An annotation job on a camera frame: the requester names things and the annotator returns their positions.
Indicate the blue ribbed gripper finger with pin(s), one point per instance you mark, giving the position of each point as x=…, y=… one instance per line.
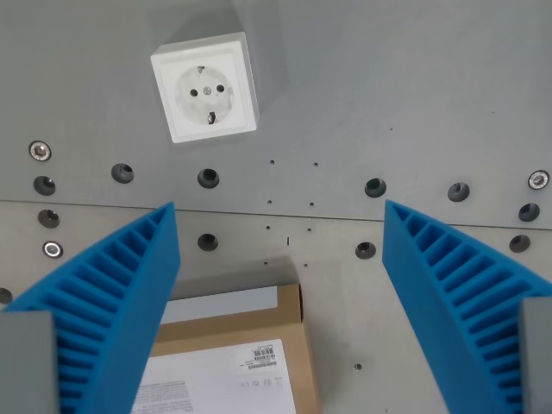
x=129, y=276
x=435, y=267

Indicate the white square wall socket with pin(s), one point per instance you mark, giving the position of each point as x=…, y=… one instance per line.
x=202, y=92

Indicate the white printed barcode label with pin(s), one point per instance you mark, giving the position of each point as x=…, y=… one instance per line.
x=224, y=379

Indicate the brown cardboard box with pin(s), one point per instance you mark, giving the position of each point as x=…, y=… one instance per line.
x=290, y=310

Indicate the pale grey blank sticker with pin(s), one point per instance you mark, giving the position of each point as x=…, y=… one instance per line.
x=224, y=304

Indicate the silver hex bolt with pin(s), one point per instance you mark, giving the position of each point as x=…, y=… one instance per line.
x=539, y=180
x=40, y=151
x=52, y=249

